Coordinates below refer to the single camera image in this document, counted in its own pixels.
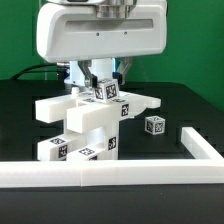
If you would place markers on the white U-shaped obstacle frame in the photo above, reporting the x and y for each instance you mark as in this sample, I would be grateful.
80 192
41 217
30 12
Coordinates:
206 166

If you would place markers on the white tagged cube nut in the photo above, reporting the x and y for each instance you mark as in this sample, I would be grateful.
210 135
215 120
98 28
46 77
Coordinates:
154 125
106 90

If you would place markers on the white chair seat part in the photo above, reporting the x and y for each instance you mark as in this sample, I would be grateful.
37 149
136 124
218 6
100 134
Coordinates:
100 140

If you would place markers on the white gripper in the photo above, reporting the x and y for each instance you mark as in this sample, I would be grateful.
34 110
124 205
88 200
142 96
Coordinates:
77 30

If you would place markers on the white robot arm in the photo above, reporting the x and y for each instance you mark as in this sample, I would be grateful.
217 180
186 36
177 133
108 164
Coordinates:
96 68

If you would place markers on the white chair back part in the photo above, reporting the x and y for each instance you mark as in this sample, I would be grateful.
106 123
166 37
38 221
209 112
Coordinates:
129 105

